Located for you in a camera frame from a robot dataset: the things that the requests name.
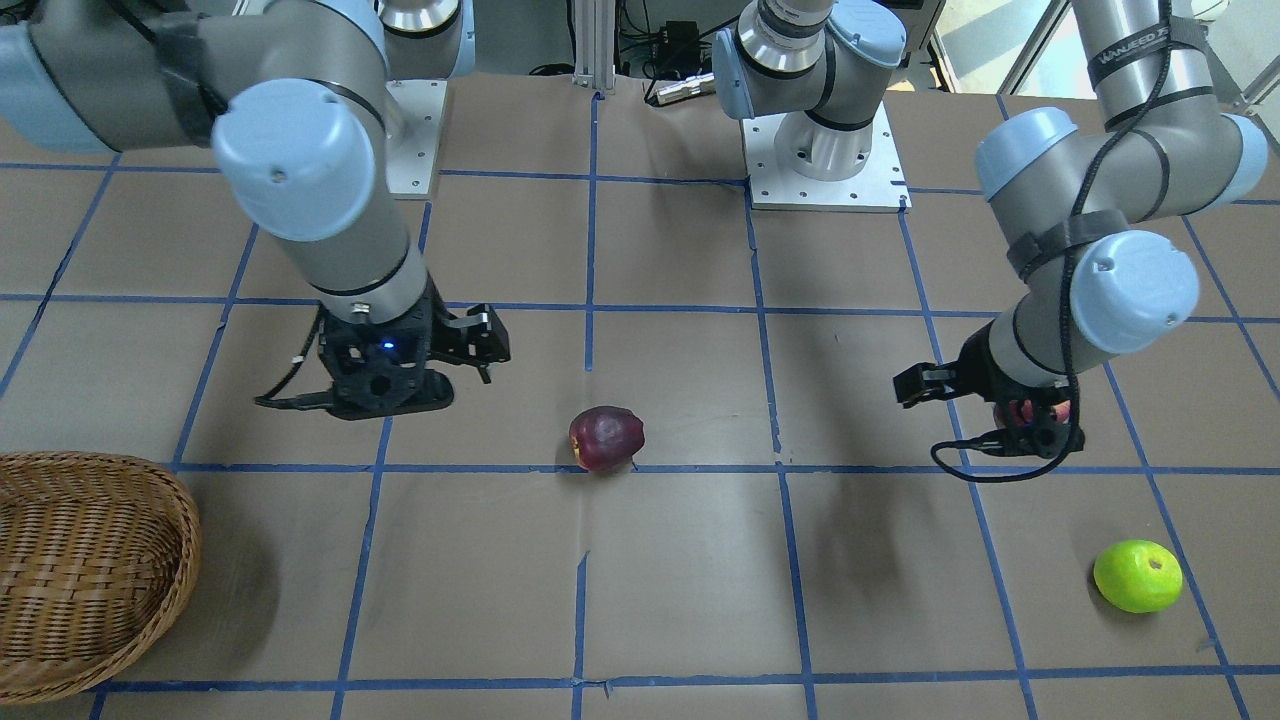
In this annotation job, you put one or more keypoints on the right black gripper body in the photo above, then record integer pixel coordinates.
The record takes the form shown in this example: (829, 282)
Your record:
(447, 337)

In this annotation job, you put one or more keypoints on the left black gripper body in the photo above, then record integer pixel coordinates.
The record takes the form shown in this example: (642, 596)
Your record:
(972, 372)

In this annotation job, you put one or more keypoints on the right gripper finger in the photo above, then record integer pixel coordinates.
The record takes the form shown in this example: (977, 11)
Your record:
(478, 338)

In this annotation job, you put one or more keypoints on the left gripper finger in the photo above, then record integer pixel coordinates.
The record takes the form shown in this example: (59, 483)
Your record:
(926, 382)

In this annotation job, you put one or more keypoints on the dark red apple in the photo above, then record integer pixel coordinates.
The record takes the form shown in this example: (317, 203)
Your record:
(604, 437)

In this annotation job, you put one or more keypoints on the red yellow apple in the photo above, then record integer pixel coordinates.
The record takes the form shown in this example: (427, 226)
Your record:
(1029, 412)

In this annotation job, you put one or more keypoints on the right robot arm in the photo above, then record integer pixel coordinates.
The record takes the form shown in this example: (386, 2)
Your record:
(301, 105)

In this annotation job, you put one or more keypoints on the wicker basket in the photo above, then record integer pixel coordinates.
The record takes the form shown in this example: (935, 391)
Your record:
(99, 557)

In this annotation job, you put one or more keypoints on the green apple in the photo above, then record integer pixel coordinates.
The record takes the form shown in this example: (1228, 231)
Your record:
(1138, 576)

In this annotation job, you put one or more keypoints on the silver metal cylinder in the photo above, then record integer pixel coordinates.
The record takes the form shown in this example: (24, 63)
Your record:
(697, 86)

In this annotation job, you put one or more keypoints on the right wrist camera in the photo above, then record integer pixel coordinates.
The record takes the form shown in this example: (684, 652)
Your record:
(380, 374)

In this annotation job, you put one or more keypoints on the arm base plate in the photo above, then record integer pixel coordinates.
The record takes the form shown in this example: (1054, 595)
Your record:
(795, 165)
(415, 113)

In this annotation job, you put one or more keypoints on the aluminium frame post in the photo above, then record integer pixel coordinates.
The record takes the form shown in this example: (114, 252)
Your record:
(594, 41)

